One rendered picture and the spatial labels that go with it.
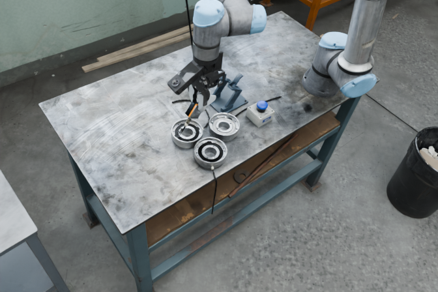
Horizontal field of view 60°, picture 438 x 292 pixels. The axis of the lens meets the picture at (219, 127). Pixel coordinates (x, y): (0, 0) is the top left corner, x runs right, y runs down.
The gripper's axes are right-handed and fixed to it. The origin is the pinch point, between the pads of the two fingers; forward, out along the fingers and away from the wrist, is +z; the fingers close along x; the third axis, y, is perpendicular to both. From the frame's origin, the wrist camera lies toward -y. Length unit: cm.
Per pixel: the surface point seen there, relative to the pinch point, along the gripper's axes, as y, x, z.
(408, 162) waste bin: 103, -46, 60
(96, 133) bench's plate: -26.8, 19.0, 13.1
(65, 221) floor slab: -44, 43, 93
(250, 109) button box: 20.5, -5.0, 8.8
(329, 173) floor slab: 90, -17, 94
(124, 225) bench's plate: -36.2, -15.7, 13.1
